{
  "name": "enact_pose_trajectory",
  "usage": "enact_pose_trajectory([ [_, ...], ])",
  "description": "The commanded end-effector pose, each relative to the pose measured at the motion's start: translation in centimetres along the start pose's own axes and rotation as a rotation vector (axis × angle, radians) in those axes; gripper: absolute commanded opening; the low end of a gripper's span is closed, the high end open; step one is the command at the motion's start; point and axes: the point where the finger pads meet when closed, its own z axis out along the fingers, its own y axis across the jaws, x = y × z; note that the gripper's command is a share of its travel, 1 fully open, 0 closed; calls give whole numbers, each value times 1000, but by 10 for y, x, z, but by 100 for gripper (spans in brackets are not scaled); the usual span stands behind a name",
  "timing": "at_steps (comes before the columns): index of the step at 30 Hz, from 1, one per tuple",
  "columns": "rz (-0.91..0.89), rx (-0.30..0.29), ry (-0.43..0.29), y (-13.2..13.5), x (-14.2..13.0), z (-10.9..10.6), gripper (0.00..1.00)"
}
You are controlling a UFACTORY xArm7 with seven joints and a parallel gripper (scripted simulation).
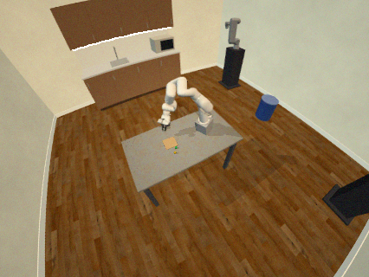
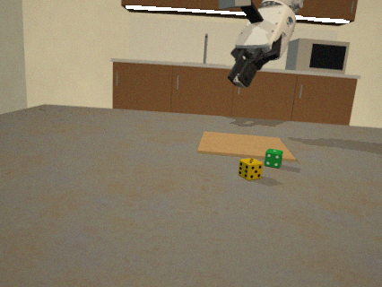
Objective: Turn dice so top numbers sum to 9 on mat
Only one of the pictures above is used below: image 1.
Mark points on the tan mat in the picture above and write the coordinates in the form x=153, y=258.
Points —
x=169, y=143

